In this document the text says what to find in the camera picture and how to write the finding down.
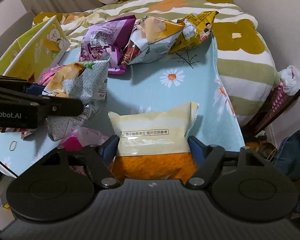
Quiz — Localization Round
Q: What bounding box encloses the pink snack bag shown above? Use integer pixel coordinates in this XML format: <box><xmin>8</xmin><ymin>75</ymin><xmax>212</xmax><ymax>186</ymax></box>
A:
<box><xmin>60</xmin><ymin>127</ymin><xmax>109</xmax><ymax>152</ymax></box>

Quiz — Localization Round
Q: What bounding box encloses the yellow orange snack pack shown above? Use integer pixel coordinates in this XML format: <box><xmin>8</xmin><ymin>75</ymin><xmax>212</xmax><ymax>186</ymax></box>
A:
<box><xmin>108</xmin><ymin>102</ymin><xmax>199</xmax><ymax>182</ymax></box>

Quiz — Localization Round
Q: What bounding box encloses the purple snack bag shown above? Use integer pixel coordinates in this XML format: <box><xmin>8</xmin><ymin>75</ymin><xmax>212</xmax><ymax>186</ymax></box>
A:
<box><xmin>79</xmin><ymin>15</ymin><xmax>136</xmax><ymax>75</ymax></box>

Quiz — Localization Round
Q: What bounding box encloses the orange white chip bag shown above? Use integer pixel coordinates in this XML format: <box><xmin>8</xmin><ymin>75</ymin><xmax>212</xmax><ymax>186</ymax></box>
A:
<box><xmin>120</xmin><ymin>16</ymin><xmax>185</xmax><ymax>65</ymax></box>

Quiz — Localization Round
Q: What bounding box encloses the yellow snack bag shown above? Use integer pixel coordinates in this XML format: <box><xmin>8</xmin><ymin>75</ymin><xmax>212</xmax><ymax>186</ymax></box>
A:
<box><xmin>168</xmin><ymin>11</ymin><xmax>219</xmax><ymax>54</ymax></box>

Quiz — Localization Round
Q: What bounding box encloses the red snack bag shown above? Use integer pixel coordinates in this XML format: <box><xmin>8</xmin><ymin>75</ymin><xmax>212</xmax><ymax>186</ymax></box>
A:
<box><xmin>0</xmin><ymin>127</ymin><xmax>37</xmax><ymax>139</ymax></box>

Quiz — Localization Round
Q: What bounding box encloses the green cardboard box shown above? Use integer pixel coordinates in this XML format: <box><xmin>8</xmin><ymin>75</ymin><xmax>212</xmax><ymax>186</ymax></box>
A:
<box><xmin>0</xmin><ymin>13</ymin><xmax>70</xmax><ymax>81</ymax></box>

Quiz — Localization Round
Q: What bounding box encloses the light blue floral sheet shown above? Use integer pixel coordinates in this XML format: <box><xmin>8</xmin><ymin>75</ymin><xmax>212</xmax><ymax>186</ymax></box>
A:
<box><xmin>0</xmin><ymin>36</ymin><xmax>244</xmax><ymax>177</ymax></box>

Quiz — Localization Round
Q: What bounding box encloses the grey headboard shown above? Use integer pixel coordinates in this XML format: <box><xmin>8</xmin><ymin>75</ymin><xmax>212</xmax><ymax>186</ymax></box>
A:
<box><xmin>0</xmin><ymin>10</ymin><xmax>35</xmax><ymax>57</ymax></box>

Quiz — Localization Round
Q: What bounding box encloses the striped floral blanket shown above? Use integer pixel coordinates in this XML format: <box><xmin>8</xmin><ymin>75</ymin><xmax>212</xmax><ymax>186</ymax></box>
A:
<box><xmin>33</xmin><ymin>0</ymin><xmax>280</xmax><ymax>126</ymax></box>

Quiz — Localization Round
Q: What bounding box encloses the pink patterned cloth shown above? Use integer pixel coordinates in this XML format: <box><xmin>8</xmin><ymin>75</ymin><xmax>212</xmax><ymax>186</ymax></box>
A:
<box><xmin>256</xmin><ymin>81</ymin><xmax>292</xmax><ymax>131</ymax></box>

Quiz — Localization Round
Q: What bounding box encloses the white plastic bag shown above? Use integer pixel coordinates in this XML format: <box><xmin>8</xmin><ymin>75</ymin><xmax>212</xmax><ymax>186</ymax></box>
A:
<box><xmin>280</xmin><ymin>65</ymin><xmax>300</xmax><ymax>96</ymax></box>

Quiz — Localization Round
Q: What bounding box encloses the black cable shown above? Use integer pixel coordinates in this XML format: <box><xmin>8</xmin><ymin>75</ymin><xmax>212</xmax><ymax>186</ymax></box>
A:
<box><xmin>255</xmin><ymin>76</ymin><xmax>300</xmax><ymax>134</ymax></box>

